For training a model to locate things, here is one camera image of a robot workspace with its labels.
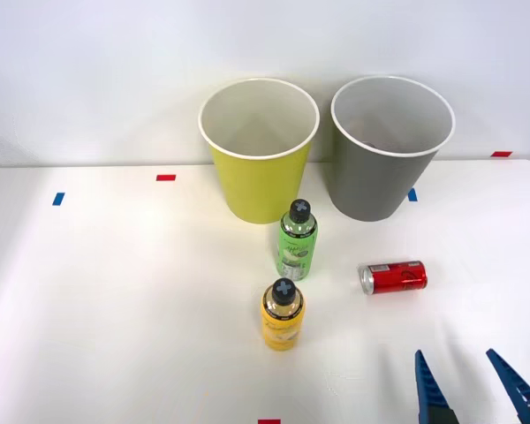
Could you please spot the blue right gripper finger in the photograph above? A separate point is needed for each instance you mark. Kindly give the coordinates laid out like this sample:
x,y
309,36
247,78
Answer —
x,y
517,382
427,388

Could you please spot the green label plastic bottle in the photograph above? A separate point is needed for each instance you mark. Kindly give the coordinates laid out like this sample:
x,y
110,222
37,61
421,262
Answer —
x,y
295,252

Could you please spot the yellow-green plastic waste bin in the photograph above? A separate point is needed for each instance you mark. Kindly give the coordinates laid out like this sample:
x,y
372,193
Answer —
x,y
260,185

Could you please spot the orange and pink drink can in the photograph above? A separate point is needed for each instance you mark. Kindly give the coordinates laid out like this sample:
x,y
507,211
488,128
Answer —
x,y
373,144

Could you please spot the red drink can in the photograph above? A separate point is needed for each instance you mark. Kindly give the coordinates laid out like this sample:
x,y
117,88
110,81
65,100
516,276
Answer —
x,y
397,277

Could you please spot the yellow label plastic bottle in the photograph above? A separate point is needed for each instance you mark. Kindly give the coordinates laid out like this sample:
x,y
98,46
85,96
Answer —
x,y
282,327

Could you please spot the grey plastic waste bin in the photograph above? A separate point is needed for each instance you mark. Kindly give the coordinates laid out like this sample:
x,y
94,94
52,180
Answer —
x,y
371,185

